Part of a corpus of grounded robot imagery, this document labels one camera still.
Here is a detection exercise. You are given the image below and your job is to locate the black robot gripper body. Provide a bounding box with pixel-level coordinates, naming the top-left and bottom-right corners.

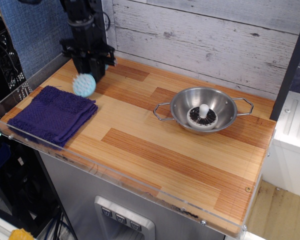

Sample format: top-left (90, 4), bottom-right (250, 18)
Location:
top-left (59, 21), bottom-right (117, 66)

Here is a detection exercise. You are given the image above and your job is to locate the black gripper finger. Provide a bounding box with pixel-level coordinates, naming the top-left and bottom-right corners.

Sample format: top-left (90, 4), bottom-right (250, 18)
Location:
top-left (89, 58), bottom-right (106, 82)
top-left (72, 56), bottom-right (91, 74)

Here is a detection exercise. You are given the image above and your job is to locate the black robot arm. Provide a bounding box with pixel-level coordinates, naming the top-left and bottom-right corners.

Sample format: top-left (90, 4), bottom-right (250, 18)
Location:
top-left (19, 0), bottom-right (116, 82)

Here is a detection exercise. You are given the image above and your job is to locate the purple folded cloth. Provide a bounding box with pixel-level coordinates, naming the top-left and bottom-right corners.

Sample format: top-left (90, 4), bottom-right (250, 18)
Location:
top-left (7, 85), bottom-right (98, 148)

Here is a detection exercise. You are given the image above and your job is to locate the black plastic crate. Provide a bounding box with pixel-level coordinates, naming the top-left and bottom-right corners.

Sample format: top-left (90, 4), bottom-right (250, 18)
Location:
top-left (0, 17), bottom-right (32, 101)

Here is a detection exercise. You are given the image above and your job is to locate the clear acrylic table guard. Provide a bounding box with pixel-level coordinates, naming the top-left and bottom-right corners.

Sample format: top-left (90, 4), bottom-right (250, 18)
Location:
top-left (0, 58), bottom-right (275, 240)

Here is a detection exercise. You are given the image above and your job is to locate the white black mushroom toy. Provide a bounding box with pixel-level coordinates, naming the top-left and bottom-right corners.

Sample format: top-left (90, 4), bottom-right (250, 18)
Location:
top-left (186, 104), bottom-right (218, 131)

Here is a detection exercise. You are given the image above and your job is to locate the silver dispenser button panel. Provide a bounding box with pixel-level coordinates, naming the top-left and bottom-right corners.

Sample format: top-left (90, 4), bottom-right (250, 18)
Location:
top-left (94, 195), bottom-right (156, 240)

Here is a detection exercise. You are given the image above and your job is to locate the white side cabinet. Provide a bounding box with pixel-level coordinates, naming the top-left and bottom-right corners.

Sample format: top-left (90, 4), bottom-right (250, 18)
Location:
top-left (261, 91), bottom-right (300, 196)

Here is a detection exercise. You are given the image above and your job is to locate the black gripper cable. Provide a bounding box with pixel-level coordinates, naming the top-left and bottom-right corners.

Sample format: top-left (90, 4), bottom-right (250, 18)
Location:
top-left (99, 11), bottom-right (111, 32)

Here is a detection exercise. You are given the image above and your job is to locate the steel bowl with handles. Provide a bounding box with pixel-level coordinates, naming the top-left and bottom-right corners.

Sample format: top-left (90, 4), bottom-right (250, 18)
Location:
top-left (153, 86), bottom-right (254, 135)

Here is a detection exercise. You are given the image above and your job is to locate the dark grey right post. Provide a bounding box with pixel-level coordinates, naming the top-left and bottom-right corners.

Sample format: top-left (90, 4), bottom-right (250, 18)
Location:
top-left (269, 33), bottom-right (300, 121)

